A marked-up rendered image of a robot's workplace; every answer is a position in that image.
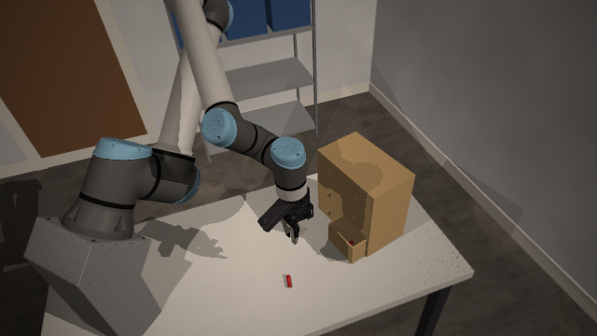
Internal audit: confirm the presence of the tan wooden chest of drawers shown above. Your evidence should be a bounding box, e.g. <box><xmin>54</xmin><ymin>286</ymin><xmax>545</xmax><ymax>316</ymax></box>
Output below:
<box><xmin>317</xmin><ymin>132</ymin><xmax>416</xmax><ymax>257</ymax></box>

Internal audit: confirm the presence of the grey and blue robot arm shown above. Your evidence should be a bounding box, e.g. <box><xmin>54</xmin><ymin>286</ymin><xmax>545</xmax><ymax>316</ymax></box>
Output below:
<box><xmin>61</xmin><ymin>0</ymin><xmax>307</xmax><ymax>241</ymax></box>

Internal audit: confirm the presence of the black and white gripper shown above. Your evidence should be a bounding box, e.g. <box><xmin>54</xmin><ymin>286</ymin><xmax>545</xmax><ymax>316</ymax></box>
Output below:
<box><xmin>281</xmin><ymin>187</ymin><xmax>313</xmax><ymax>245</ymax></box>

